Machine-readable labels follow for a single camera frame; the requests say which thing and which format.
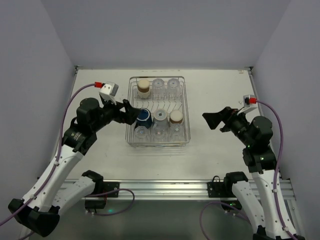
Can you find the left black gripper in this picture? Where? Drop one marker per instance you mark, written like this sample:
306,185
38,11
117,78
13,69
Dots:
122,114

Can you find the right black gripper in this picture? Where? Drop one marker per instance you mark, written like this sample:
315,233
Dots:
227,120

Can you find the dark blue ceramic mug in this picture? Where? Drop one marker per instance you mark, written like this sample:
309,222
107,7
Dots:
144,119

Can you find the light grey footed cup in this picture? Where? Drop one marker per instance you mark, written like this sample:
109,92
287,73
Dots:
160,118

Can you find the beige brown cup back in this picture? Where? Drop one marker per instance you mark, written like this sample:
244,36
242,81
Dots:
143,88

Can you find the beige brown cup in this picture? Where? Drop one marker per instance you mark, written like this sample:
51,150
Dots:
176,117
143,88

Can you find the clear glass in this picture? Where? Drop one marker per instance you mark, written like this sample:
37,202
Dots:
176,132
159,134
173,88
142,135
158,88

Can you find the beige brown cup front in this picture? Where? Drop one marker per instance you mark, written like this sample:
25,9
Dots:
176,117

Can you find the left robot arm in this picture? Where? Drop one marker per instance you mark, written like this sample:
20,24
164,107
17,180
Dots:
41,207

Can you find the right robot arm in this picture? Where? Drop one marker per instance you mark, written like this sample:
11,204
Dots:
266,213

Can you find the right controller box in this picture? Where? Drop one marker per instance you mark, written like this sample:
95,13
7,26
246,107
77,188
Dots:
231,205

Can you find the controller box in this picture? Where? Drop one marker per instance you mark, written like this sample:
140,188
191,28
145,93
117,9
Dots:
231,205
94,204

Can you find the left controller box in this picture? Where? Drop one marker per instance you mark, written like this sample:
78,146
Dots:
94,204

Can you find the metal wire dish rack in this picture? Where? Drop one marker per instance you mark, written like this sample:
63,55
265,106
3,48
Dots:
152,104

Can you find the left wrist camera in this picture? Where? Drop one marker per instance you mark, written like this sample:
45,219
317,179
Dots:
108,92

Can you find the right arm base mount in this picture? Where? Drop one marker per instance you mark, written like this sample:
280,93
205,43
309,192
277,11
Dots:
218,188

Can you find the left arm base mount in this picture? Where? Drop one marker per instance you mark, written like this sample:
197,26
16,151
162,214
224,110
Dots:
110,188

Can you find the aluminium front rail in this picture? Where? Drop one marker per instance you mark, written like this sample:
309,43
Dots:
180,190

